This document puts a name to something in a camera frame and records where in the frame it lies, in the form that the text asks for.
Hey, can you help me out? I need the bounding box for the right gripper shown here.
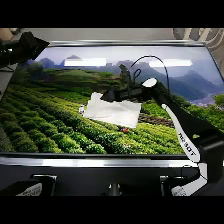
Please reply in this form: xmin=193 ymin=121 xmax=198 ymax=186
xmin=99 ymin=85 xmax=145 ymax=103

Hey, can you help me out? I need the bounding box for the white garment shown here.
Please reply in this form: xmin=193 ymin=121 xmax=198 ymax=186
xmin=82 ymin=91 xmax=143 ymax=130

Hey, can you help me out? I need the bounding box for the black cable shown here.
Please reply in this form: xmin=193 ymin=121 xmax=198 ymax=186
xmin=129 ymin=55 xmax=172 ymax=92

